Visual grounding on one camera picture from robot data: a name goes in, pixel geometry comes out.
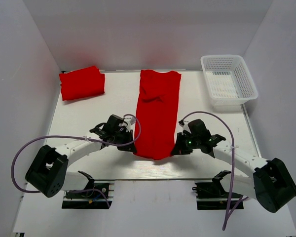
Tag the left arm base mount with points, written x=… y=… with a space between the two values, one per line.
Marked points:
x=91 y=199

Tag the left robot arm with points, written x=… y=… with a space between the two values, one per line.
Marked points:
x=48 y=172

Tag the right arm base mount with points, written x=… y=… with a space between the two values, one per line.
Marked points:
x=208 y=197

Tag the red t-shirt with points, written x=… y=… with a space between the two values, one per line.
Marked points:
x=83 y=83
x=157 y=109

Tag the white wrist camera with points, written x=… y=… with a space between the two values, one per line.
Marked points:
x=128 y=122
x=185 y=127

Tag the white plastic basket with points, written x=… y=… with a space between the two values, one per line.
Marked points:
x=229 y=82

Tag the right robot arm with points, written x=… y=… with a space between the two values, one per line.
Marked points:
x=267 y=181

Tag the folded red t-shirt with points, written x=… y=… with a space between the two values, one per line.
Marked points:
x=83 y=83

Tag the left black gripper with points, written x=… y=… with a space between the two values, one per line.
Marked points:
x=126 y=142

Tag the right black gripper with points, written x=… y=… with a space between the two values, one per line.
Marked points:
x=181 y=144

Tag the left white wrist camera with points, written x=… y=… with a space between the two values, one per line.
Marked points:
x=128 y=122

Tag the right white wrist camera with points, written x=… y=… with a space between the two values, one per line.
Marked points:
x=185 y=127

